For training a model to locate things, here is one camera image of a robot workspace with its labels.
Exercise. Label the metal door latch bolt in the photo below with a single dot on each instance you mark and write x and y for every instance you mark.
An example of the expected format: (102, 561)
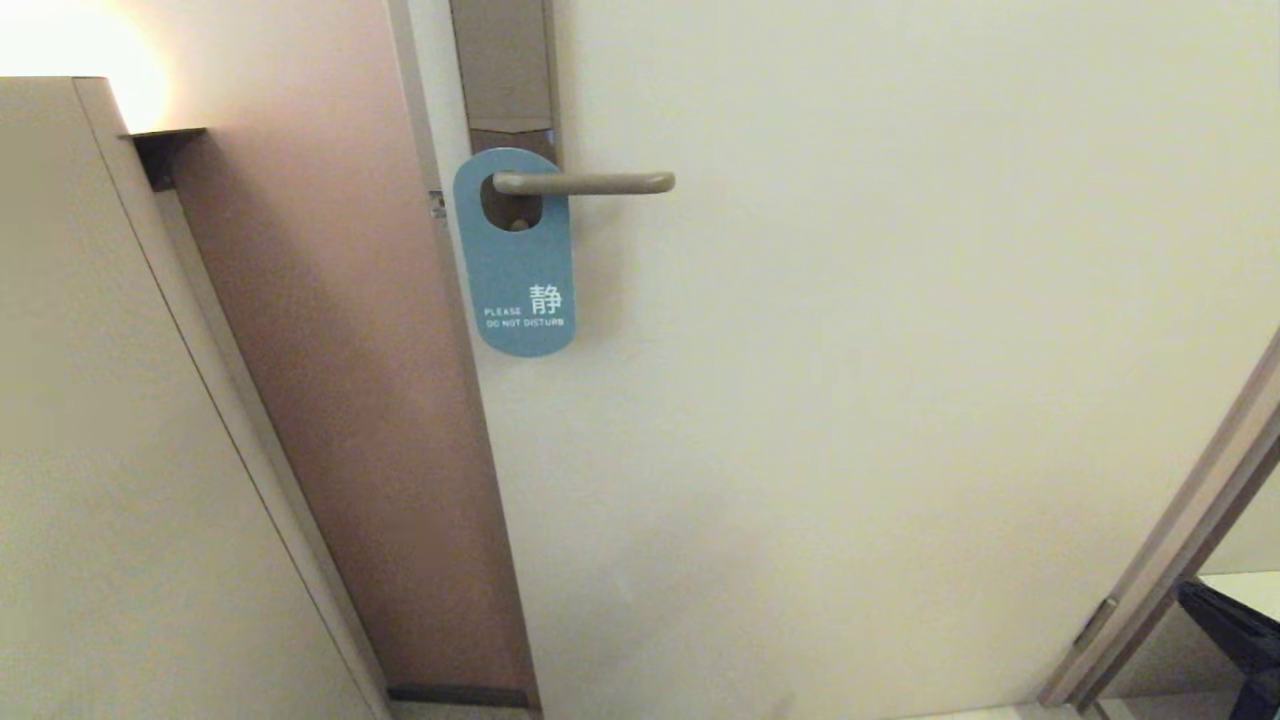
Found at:
(438, 204)

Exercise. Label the dark wall lamp fixture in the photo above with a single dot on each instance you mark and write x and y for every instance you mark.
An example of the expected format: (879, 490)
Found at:
(165, 152)

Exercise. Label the blue and white door hanger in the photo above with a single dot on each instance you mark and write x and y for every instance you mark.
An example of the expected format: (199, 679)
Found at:
(515, 270)

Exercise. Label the beige cabinet panel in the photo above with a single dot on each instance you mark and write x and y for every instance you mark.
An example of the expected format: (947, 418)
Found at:
(100, 600)

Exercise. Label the bronze door lock plate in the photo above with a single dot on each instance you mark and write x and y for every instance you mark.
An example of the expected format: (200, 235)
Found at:
(505, 60)

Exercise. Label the white room door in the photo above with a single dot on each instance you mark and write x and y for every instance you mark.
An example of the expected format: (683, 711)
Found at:
(800, 500)

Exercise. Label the small metal frame hinge plate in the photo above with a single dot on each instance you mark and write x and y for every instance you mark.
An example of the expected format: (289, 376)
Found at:
(1096, 622)

